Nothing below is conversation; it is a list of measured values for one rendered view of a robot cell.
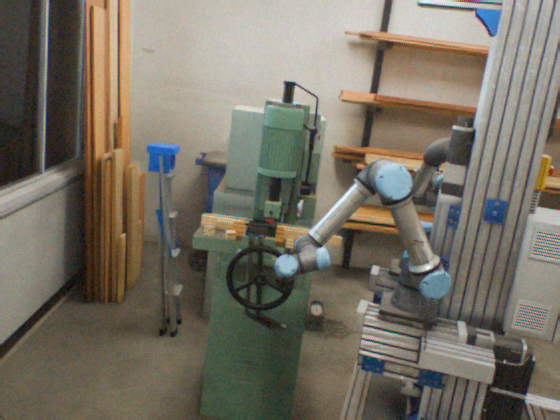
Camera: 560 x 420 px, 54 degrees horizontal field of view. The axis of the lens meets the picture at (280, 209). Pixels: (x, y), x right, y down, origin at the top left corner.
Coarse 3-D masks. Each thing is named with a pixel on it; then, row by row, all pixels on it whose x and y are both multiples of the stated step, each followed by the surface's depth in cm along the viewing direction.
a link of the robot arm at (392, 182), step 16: (384, 160) 194; (368, 176) 196; (384, 176) 184; (400, 176) 185; (384, 192) 185; (400, 192) 185; (400, 208) 190; (400, 224) 193; (416, 224) 192; (416, 240) 194; (416, 256) 196; (432, 256) 198; (416, 272) 198; (432, 272) 196; (432, 288) 197; (448, 288) 198
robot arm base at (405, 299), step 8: (400, 288) 216; (408, 288) 213; (416, 288) 212; (392, 296) 219; (400, 296) 216; (408, 296) 213; (416, 296) 213; (424, 296) 214; (392, 304) 218; (400, 304) 214; (408, 304) 213; (416, 304) 213; (424, 304) 215; (416, 312) 213
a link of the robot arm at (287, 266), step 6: (282, 258) 189; (288, 258) 189; (294, 258) 190; (276, 264) 189; (282, 264) 189; (288, 264) 189; (294, 264) 189; (276, 270) 191; (282, 270) 188; (288, 270) 188; (294, 270) 189; (300, 270) 191; (282, 276) 191; (288, 276) 190
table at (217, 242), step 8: (200, 232) 253; (216, 232) 256; (224, 232) 257; (192, 240) 247; (200, 240) 247; (208, 240) 247; (216, 240) 247; (224, 240) 246; (232, 240) 247; (240, 240) 248; (296, 240) 260; (200, 248) 248; (208, 248) 248; (216, 248) 247; (224, 248) 247; (232, 248) 247; (280, 248) 246; (264, 264) 238; (272, 264) 237
